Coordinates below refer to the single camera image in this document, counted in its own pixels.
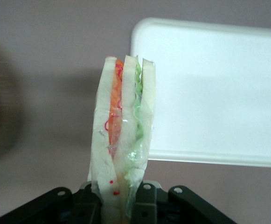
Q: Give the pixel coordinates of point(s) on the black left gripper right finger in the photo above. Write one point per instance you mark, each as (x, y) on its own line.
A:
(168, 207)

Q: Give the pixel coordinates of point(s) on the plastic-wrapped triangle sandwich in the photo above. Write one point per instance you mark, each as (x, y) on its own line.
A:
(126, 116)

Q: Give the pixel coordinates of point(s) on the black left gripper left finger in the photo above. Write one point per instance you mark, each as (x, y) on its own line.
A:
(56, 205)

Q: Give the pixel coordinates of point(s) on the white rectangular plastic tray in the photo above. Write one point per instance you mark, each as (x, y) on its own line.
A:
(214, 93)

